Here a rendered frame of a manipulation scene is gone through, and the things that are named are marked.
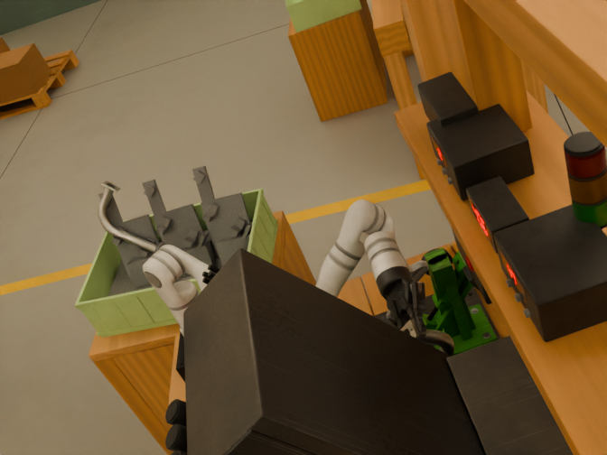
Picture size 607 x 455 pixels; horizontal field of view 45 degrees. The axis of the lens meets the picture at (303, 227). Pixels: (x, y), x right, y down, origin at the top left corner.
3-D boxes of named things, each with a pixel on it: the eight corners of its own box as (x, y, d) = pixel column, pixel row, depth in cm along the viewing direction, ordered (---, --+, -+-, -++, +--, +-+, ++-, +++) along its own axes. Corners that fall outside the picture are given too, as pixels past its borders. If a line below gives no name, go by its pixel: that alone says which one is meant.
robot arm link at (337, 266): (371, 263, 173) (355, 263, 165) (312, 351, 179) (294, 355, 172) (342, 240, 177) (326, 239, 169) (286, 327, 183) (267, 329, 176)
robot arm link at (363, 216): (368, 206, 161) (336, 256, 165) (396, 217, 167) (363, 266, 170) (353, 190, 166) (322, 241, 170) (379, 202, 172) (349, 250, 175)
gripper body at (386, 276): (368, 284, 159) (380, 320, 153) (387, 260, 153) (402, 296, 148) (396, 287, 162) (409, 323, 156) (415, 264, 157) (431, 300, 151)
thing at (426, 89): (447, 152, 133) (439, 120, 129) (424, 114, 145) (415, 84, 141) (485, 137, 133) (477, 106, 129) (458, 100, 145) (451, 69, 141)
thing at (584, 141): (577, 185, 96) (573, 158, 93) (560, 165, 100) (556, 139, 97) (613, 171, 96) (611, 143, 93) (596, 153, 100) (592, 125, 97)
